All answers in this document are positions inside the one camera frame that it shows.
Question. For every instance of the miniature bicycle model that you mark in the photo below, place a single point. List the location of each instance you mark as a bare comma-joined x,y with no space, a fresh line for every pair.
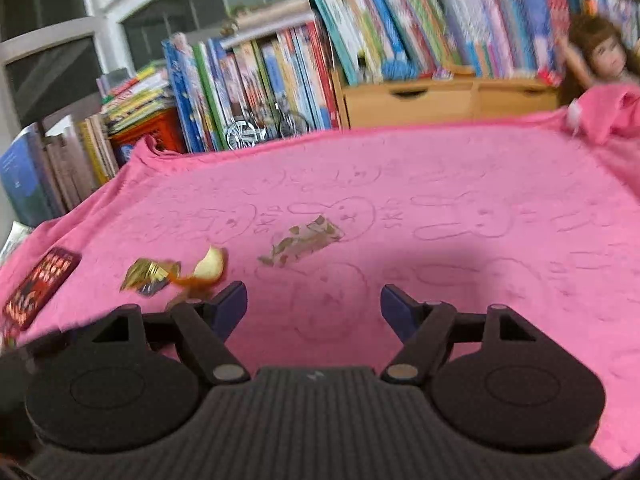
250,132

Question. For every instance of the blue yarn ball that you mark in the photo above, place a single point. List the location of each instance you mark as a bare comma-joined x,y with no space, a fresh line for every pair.
399,69

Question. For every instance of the large orange peel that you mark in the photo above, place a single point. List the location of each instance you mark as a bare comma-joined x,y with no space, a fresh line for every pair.
210,265

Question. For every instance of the row of upright children's books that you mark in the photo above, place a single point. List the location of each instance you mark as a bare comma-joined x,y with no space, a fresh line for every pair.
250,80

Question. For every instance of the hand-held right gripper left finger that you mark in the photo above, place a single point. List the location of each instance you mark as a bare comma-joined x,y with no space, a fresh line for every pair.
229,310

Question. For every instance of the row of brown hardcover books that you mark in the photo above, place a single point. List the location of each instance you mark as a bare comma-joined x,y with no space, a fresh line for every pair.
50,175

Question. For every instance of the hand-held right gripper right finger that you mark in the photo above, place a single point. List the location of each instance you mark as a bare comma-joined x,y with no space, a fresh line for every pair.
399,310

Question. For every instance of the brown-haired doll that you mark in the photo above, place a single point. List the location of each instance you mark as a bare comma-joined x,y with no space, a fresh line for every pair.
602,52

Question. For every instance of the white plastic bag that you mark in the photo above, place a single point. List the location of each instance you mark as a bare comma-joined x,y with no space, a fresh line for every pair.
12,242

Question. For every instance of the stack of flat books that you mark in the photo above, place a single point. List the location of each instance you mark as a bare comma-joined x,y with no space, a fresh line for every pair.
137,97

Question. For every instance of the white window frame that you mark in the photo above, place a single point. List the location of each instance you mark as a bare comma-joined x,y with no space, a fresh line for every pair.
95,25

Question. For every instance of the small pink towel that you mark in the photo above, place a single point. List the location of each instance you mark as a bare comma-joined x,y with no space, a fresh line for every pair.
607,110

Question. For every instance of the pink rabbit-print blanket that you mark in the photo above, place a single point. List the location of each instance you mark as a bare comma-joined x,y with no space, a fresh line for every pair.
450,200

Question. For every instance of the row of thin picture books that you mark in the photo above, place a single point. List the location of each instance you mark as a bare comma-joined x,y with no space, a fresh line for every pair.
450,20

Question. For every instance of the dark red packet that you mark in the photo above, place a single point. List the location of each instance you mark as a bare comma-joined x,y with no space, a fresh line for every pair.
42,287

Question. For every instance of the crumpled gold candy wrapper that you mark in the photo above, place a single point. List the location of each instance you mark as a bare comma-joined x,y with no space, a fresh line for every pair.
147,275

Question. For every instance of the wooden drawer box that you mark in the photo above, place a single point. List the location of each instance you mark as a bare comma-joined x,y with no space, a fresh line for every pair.
430,102

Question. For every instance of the red plastic crate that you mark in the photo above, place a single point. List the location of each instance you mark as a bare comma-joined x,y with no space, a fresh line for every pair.
150,137

